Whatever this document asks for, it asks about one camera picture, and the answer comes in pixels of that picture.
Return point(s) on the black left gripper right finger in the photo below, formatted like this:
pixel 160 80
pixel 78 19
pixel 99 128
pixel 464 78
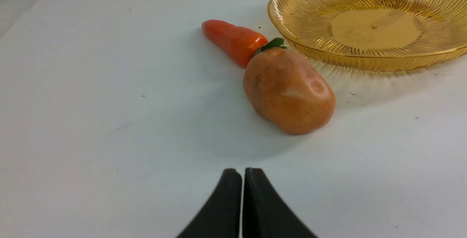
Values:
pixel 265 214

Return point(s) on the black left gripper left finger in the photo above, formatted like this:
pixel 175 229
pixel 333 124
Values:
pixel 220 215

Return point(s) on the brown toy potato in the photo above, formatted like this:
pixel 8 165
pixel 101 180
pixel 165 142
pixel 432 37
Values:
pixel 285 89

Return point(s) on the orange toy carrot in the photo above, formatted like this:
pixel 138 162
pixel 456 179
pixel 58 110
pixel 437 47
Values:
pixel 239 43

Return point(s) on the amber ribbed plastic plate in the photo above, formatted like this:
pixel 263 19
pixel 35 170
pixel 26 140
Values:
pixel 373 35

